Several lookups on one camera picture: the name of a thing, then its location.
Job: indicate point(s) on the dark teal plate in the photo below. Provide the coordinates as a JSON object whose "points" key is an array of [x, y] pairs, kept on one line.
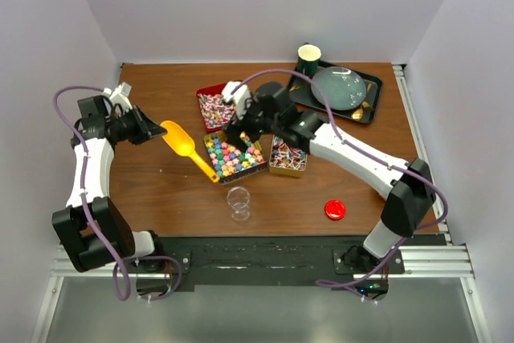
{"points": [[343, 88]]}

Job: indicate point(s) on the red tin swirl lollipops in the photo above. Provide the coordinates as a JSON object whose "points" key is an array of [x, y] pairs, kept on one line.
{"points": [[215, 113]]}

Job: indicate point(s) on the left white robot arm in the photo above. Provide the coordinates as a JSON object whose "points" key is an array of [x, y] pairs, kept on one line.
{"points": [[90, 228]]}

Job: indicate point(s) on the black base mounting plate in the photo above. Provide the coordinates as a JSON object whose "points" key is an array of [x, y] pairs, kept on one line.
{"points": [[261, 260]]}

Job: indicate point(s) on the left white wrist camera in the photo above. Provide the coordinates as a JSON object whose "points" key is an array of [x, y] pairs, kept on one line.
{"points": [[120, 95]]}

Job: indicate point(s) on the gold spoon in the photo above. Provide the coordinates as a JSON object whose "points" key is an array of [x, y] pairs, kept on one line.
{"points": [[364, 111]]}

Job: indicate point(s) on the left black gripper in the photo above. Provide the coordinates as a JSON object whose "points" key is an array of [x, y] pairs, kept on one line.
{"points": [[146, 128]]}

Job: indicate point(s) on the tin of star candies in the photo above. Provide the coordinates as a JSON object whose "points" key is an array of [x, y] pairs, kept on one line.
{"points": [[230, 163]]}

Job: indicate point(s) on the clear plastic jar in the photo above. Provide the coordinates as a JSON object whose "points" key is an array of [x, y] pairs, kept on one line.
{"points": [[238, 199]]}

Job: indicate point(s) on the yellow plastic scoop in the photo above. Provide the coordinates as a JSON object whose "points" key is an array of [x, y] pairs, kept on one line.
{"points": [[184, 146]]}

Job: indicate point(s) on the red jar lid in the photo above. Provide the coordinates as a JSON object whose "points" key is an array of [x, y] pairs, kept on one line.
{"points": [[335, 210]]}

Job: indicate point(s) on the dark green paper cup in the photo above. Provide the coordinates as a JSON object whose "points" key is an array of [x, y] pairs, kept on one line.
{"points": [[308, 58]]}

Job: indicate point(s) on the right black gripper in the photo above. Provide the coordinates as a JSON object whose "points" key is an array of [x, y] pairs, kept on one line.
{"points": [[241, 125]]}

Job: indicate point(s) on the gold tin of lollipops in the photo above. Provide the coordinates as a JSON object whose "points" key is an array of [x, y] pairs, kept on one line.
{"points": [[285, 160]]}

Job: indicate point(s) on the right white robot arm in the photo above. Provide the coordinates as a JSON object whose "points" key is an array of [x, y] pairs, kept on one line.
{"points": [[405, 186]]}

